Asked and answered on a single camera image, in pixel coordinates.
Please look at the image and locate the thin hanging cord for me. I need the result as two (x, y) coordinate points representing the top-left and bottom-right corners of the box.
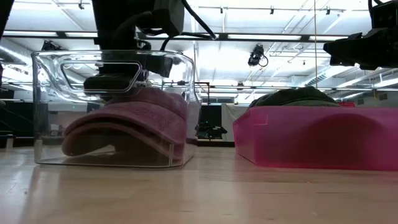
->
(314, 0), (318, 91)

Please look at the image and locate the black metal frame stand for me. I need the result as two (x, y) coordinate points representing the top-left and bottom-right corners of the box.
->
(194, 81), (211, 106)

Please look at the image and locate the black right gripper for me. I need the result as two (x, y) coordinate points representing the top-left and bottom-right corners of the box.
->
(322, 27), (398, 71)

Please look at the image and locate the maroon baseball cap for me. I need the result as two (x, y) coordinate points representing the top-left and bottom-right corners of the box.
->
(61, 86), (189, 163)

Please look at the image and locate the dark green baseball cap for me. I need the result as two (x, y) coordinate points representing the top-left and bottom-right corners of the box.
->
(247, 86), (341, 109)

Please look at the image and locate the clear plastic bin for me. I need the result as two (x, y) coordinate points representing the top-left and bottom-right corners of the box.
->
(30, 49), (201, 169)

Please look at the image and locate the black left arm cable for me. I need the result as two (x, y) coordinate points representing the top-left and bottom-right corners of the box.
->
(181, 0), (218, 40)

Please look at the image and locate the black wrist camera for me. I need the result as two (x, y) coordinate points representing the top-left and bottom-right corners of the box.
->
(153, 0), (186, 37)
(368, 0), (398, 29)

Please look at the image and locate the black overhead frame bar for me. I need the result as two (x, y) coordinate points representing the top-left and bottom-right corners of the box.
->
(0, 30), (349, 43)

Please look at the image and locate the white draped cloth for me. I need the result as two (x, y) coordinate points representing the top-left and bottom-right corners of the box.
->
(221, 103), (250, 143)

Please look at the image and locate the pink translucent plastic bin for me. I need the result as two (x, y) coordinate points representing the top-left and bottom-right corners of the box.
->
(232, 105), (398, 172)

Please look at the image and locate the black background counter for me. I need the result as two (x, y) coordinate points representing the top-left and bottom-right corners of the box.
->
(0, 89), (34, 147)

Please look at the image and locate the black overhead camera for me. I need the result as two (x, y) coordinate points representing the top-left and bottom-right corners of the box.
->
(248, 44), (269, 67)

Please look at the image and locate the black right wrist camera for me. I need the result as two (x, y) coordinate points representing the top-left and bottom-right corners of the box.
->
(368, 0), (398, 29)

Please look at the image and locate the black background panel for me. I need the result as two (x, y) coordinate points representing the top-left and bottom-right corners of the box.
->
(200, 105), (223, 142)

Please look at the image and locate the silver ceiling duct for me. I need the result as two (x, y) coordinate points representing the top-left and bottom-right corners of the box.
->
(303, 64), (398, 88)

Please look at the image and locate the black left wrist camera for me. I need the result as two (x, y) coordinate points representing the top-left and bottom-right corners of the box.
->
(153, 0), (186, 37)

